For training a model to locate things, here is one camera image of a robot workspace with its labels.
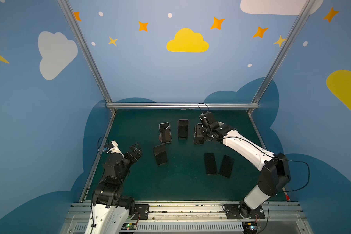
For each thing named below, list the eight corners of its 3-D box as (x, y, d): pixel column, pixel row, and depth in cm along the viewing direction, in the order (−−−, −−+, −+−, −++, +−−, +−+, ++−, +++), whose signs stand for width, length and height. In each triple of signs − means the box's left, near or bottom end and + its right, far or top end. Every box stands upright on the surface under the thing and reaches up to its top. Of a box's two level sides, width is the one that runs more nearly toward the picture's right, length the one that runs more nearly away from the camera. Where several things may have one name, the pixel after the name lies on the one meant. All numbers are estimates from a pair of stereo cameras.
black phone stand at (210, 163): (206, 174, 91) (206, 173, 89) (203, 154, 100) (204, 152, 98) (217, 174, 91) (217, 173, 89) (213, 154, 100) (214, 152, 98)
